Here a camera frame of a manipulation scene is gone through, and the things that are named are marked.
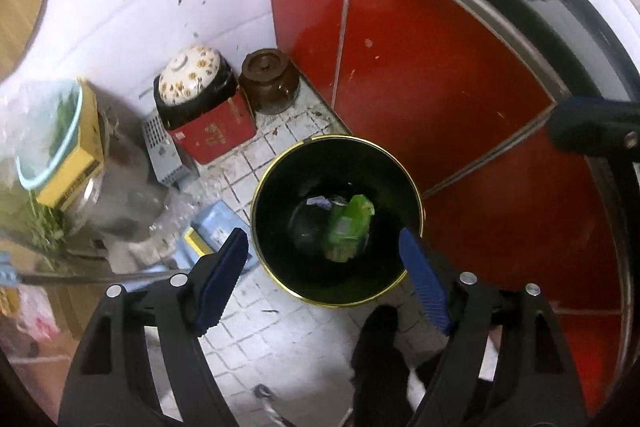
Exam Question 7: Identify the yellow cardboard box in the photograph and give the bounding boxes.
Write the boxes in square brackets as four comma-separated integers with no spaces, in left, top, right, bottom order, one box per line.
[35,81,106,210]

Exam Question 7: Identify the grey perforated metal box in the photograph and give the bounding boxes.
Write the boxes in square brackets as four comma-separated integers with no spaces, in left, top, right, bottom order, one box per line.
[142,112,199,186]

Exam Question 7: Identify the black trash bin gold rim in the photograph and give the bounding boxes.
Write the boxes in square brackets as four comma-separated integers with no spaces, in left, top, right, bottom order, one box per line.
[250,135,425,308]

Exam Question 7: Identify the wooden door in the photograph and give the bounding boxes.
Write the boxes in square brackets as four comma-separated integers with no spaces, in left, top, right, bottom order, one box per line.
[0,0,53,80]

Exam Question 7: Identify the person's dark trouser leg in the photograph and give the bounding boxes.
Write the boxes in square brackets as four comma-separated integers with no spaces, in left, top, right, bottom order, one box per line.
[349,304,417,427]

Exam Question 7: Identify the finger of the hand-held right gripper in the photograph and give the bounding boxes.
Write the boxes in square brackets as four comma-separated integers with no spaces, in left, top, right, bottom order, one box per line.
[545,95,640,168]

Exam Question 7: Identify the blue flat packet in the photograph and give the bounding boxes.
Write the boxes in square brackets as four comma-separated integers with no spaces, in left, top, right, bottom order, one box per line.
[182,201,259,276]

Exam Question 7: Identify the brown ceramic jar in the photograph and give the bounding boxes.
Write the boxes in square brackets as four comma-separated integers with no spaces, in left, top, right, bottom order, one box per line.
[238,49,301,116]

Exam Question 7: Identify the large metal pot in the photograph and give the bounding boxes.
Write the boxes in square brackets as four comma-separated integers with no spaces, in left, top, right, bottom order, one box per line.
[65,107,172,244]

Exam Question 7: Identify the clear plastic bag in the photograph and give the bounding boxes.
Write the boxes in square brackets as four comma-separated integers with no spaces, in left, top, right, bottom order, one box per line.
[149,187,213,258]

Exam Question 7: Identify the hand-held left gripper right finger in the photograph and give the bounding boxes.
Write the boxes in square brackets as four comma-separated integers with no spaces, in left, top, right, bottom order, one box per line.
[397,227,589,427]

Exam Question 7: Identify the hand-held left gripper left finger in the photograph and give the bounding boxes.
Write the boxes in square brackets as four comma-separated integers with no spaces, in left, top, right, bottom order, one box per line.
[57,227,250,427]

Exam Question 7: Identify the light blue plastic basin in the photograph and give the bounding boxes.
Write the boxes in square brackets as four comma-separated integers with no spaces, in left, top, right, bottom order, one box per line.
[15,77,86,196]

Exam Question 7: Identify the white floral ceramic lid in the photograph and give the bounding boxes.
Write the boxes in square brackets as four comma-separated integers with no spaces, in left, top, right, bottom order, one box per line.
[158,45,224,108]

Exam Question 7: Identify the black pot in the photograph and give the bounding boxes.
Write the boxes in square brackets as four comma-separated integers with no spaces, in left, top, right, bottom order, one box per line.
[152,56,239,131]

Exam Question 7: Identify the pink plastic bag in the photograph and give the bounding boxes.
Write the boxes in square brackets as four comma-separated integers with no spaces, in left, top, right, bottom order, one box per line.
[10,287,63,343]

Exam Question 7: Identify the thin metal rod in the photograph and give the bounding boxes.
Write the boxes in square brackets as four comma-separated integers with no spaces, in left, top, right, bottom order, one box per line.
[19,269,177,286]

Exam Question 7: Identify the red square box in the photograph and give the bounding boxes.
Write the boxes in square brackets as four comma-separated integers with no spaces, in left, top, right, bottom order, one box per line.
[165,92,259,166]

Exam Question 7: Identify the green leafy vegetables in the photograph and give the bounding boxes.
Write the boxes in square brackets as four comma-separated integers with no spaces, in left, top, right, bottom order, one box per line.
[25,194,68,253]

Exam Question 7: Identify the green snack packet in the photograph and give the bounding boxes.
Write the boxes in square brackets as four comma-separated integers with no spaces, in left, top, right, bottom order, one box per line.
[321,194,377,264]

